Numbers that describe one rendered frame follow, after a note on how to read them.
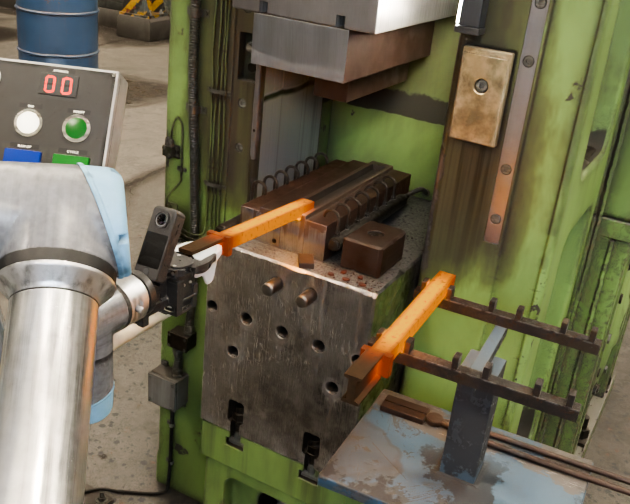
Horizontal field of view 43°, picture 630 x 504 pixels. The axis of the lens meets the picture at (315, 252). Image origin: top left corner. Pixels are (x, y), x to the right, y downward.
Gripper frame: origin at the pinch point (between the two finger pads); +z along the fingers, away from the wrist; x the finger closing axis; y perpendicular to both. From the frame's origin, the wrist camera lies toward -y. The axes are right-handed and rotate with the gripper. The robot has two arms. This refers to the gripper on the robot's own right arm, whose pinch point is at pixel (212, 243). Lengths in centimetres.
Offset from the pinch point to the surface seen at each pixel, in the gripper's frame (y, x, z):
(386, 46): -30, 8, 44
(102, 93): -15, -44, 21
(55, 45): 50, -361, 319
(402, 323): 3.9, 35.0, 1.4
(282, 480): 62, 5, 23
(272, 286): 14.1, 1.8, 18.3
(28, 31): 42, -380, 311
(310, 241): 6.9, 4.3, 27.6
